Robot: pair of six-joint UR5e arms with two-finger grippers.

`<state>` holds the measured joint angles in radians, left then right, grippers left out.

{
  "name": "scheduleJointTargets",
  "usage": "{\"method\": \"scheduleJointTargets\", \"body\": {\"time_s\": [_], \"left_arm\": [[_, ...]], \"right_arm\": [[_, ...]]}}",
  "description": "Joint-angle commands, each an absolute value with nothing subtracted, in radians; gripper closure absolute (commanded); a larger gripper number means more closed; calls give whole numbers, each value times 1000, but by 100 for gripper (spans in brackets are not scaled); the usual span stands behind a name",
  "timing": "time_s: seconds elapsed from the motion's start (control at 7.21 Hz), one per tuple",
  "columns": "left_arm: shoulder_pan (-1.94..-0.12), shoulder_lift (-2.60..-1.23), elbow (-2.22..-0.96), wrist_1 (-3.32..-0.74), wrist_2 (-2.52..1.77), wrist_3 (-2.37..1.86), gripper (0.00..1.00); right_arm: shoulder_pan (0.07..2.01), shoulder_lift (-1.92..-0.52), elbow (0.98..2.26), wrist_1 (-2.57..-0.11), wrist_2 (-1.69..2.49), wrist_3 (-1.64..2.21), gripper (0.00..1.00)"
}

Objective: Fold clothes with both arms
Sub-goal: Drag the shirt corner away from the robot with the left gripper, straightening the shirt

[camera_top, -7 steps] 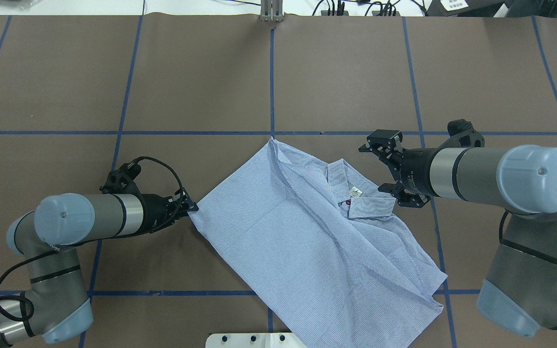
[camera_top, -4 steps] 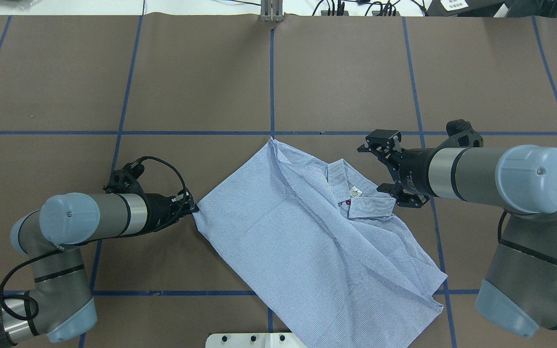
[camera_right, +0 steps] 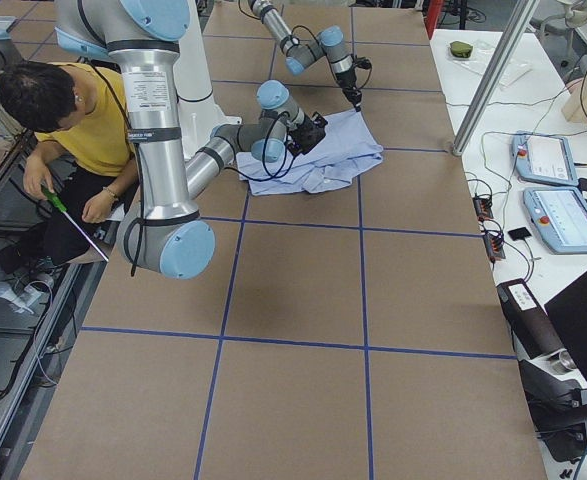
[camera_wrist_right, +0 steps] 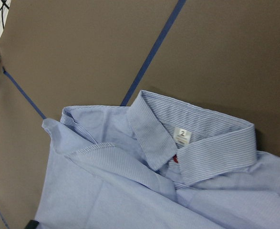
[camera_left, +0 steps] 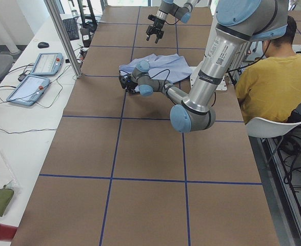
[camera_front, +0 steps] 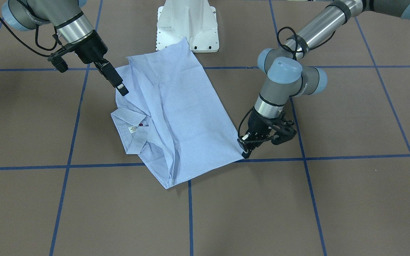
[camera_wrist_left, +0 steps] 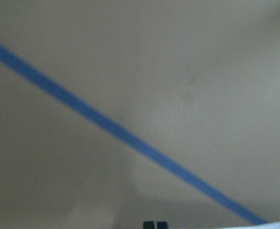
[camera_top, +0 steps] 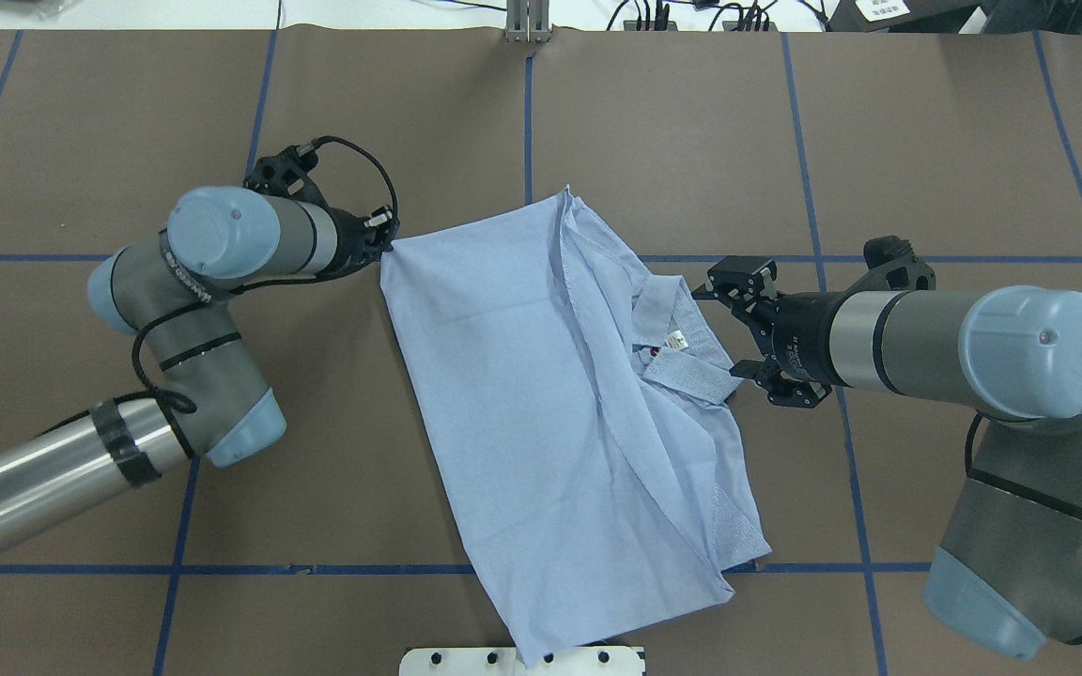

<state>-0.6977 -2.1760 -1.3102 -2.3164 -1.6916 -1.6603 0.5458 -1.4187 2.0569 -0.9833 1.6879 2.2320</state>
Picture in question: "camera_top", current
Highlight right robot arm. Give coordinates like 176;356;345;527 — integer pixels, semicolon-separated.
692;244;1082;660

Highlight blue striped button shirt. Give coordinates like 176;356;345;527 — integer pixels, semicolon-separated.
379;190;770;665

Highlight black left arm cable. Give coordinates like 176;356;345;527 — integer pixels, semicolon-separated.
311;136;401;236

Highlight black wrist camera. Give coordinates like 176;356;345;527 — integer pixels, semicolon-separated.
846;236;936;294
243;143;328;208

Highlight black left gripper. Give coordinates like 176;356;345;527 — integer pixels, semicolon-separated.
334;208;399;275

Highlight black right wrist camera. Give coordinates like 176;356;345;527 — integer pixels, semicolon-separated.
846;236;936;294

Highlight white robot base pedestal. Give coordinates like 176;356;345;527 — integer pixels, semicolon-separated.
398;645;647;675

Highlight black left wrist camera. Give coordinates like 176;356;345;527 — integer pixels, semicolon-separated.
243;143;328;208

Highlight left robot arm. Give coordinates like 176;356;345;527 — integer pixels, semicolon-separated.
0;187;400;555

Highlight aluminium frame post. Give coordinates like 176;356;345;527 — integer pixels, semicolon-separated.
505;0;552;44

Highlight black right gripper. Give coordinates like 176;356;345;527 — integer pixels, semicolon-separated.
691;255;833;409

